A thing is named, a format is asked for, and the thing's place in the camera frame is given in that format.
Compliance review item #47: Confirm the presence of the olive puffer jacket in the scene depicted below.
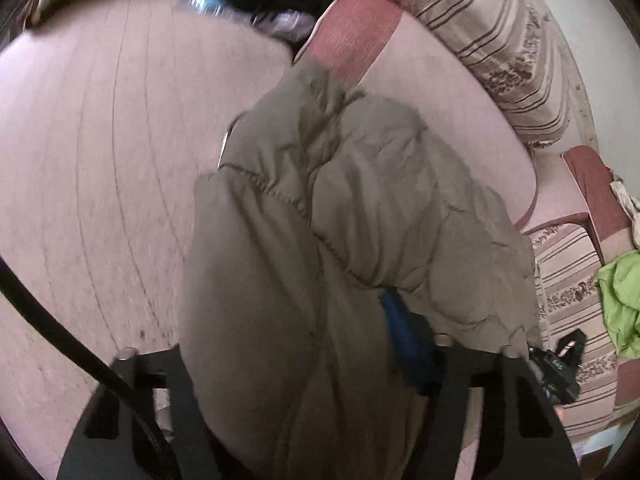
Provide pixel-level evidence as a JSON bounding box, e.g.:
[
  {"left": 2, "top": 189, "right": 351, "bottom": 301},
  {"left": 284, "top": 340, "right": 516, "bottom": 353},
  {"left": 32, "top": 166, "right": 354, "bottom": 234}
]
[{"left": 177, "top": 57, "right": 543, "bottom": 480}]

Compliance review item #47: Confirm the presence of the white cloth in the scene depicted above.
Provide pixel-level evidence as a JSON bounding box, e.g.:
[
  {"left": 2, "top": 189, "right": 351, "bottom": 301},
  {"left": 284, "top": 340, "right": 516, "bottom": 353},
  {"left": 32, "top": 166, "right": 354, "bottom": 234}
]
[{"left": 610, "top": 172, "right": 640, "bottom": 248}]

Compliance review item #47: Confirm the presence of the striped floral cushion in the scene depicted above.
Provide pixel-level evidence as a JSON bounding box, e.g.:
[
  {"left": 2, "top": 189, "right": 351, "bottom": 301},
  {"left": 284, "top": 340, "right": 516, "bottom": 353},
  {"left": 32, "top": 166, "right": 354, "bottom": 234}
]
[
  {"left": 320, "top": 0, "right": 576, "bottom": 150},
  {"left": 522, "top": 225, "right": 632, "bottom": 442}
]

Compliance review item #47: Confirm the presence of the blue plastic packet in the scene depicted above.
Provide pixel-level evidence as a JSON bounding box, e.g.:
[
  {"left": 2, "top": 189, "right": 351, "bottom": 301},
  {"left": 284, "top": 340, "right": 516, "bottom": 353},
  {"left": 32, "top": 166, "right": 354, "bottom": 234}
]
[{"left": 172, "top": 0, "right": 236, "bottom": 18}]

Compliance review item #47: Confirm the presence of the black cable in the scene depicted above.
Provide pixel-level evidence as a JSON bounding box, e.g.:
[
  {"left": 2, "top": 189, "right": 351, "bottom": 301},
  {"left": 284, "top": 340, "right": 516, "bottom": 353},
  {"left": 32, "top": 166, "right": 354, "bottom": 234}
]
[{"left": 0, "top": 256, "right": 173, "bottom": 480}]

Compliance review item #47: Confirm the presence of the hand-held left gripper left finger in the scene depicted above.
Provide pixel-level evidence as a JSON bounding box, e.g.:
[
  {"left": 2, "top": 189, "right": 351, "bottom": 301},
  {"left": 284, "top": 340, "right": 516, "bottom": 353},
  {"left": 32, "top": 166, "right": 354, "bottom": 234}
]
[{"left": 56, "top": 347, "right": 221, "bottom": 480}]

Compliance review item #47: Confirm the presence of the green cloth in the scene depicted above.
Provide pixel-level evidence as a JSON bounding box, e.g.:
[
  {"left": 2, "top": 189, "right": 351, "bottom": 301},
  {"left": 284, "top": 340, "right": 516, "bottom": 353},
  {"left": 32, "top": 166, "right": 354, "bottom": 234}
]
[{"left": 595, "top": 250, "right": 640, "bottom": 358}]

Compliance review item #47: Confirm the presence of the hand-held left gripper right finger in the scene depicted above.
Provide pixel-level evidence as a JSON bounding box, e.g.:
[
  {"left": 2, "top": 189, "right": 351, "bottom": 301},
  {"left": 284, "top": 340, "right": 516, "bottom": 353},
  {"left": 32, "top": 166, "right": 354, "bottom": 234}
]
[{"left": 381, "top": 291, "right": 583, "bottom": 480}]

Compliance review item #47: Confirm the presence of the pink bed sheet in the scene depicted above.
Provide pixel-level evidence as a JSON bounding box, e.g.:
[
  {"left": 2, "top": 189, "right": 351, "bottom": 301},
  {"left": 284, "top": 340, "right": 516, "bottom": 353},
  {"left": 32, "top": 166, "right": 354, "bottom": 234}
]
[{"left": 0, "top": 0, "right": 321, "bottom": 471}]

